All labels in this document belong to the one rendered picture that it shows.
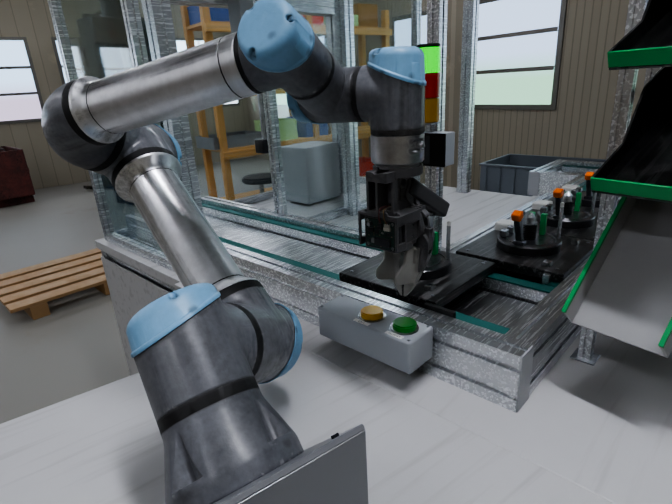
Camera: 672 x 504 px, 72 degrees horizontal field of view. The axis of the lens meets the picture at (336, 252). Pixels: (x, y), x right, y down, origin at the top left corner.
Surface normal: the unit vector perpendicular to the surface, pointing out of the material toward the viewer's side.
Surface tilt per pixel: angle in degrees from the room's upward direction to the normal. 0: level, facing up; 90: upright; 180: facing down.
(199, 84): 108
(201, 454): 39
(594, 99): 90
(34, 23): 90
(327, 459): 90
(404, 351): 90
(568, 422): 0
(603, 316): 45
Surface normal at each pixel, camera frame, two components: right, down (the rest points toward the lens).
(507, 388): -0.69, 0.29
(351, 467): 0.58, 0.25
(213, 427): 0.00, -0.64
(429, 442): -0.06, -0.94
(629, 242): -0.61, -0.49
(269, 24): -0.40, -0.11
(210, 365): 0.39, -0.49
